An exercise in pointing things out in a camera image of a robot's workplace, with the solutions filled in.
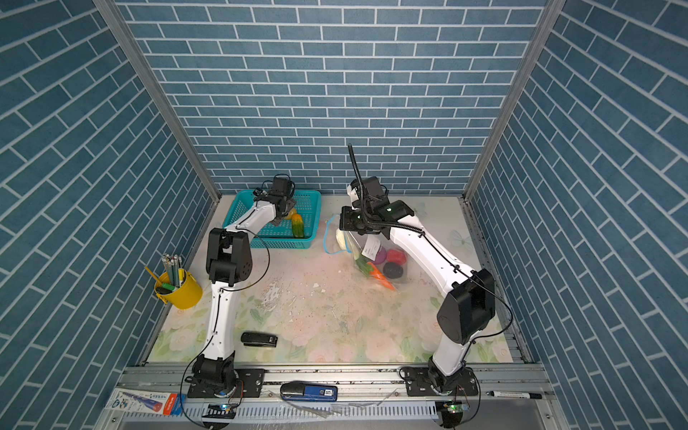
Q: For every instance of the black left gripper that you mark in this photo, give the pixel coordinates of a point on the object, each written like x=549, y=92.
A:
x=288, y=201

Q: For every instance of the dark toy avocado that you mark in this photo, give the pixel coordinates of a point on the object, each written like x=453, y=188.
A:
x=393, y=270

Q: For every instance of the orange green toy corn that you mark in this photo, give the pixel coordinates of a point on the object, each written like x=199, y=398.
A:
x=298, y=226

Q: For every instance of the purple toy eggplant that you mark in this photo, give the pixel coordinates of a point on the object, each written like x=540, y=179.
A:
x=381, y=256

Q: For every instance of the orange toy carrot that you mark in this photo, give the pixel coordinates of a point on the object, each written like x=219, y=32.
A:
x=368, y=268

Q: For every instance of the clear zip top bag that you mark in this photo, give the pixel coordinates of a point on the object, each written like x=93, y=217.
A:
x=366, y=245

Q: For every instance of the blue black box cutter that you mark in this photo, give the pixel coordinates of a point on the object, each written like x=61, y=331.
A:
x=308, y=392

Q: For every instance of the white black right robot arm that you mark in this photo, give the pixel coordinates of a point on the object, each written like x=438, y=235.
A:
x=469, y=296

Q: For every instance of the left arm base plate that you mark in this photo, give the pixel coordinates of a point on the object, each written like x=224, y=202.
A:
x=243, y=382

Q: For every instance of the red toy strawberry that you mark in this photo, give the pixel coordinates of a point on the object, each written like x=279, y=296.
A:
x=396, y=256

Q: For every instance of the teal plastic basket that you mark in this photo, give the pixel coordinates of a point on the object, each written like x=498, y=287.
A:
x=308, y=206

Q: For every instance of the white toy daikon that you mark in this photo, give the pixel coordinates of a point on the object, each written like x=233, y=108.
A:
x=342, y=240

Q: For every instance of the red blue pencil box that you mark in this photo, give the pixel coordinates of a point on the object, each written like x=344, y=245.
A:
x=167, y=404

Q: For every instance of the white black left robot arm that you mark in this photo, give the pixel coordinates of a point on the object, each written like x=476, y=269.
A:
x=229, y=263

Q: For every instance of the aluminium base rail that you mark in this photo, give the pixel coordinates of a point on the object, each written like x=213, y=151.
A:
x=365, y=393

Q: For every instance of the black stapler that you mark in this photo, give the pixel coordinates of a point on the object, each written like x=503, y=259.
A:
x=255, y=339

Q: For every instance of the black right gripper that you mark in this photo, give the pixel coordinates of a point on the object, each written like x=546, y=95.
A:
x=346, y=219

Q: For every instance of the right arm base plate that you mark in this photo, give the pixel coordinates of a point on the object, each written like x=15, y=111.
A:
x=425, y=382

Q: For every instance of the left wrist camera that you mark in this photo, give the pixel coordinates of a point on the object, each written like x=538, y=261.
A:
x=280, y=186

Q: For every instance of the black marker pen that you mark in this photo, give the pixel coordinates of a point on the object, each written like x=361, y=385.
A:
x=515, y=395

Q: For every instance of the yellow pen cup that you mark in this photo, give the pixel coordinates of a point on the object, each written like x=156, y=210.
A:
x=175, y=286

